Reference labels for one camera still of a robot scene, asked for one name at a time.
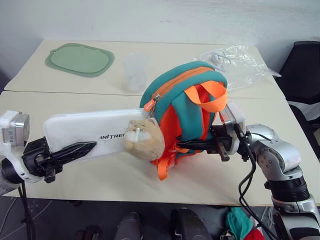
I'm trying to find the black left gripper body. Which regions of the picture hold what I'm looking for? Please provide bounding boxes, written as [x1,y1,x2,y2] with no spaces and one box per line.
[21,136,64,184]

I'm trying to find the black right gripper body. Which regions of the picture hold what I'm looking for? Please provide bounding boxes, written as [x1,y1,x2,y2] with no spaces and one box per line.
[206,105,239,162]

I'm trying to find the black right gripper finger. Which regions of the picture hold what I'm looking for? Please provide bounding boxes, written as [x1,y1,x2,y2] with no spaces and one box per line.
[175,140,219,153]

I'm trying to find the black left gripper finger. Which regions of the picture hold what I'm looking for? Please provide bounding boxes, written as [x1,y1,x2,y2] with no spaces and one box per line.
[49,140,98,162]

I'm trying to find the orange and teal backpack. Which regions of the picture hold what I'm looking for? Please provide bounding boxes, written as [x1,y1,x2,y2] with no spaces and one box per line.
[139,60,229,182]

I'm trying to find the beige plush cat charm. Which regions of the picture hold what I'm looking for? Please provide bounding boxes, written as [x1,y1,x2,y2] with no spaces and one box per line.
[123,117,166,161]

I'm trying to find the teal cloth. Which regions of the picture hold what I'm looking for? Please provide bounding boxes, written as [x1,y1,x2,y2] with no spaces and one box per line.
[226,207,254,240]

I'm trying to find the clear plastic bag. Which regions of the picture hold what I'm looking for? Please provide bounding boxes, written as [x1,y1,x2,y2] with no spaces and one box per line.
[223,44,283,94]

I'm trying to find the green silicone mat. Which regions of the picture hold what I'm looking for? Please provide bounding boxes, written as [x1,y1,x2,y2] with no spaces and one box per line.
[44,42,116,79]

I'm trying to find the dark grey rounded shape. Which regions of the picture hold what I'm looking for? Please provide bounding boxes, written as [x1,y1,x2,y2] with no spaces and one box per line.
[115,211,144,240]

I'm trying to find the translucent plastic cup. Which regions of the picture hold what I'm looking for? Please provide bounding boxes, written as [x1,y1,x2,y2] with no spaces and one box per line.
[123,52,149,94]

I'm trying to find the red cloth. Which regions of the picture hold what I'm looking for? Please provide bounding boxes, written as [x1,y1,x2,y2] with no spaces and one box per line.
[241,226,265,240]

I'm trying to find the black chair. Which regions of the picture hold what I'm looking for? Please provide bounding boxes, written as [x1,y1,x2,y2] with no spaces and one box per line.
[274,40,320,161]

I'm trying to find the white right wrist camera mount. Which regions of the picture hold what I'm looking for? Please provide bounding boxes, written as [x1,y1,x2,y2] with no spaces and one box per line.
[225,101,249,156]

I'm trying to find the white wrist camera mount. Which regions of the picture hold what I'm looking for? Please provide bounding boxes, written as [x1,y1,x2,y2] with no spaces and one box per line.
[0,109,35,185]
[225,101,249,156]

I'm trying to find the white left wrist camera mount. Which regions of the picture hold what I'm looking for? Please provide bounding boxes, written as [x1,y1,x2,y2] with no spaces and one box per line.
[0,109,35,185]

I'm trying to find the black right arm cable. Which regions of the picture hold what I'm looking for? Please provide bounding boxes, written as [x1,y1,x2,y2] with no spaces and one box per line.
[234,124,280,240]

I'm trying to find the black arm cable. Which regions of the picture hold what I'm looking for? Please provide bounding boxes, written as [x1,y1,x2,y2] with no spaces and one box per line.
[16,180,37,240]
[234,124,280,240]

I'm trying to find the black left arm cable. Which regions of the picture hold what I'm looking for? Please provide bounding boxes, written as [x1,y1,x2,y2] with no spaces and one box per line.
[16,180,37,240]

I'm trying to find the white cord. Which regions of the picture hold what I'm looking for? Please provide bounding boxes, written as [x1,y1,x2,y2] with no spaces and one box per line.
[199,48,233,73]

